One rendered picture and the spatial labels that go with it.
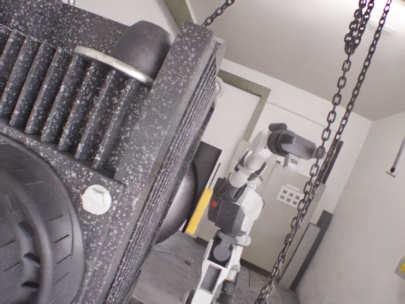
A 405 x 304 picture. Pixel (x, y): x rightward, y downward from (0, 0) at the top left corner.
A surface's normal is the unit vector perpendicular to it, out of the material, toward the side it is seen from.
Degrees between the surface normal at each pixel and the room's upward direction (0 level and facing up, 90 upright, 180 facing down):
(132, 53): 90
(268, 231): 90
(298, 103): 90
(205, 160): 90
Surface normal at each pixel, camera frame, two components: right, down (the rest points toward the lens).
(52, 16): 0.91, 0.41
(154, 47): 0.49, 0.13
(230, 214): -0.54, -0.23
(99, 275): -0.04, 0.04
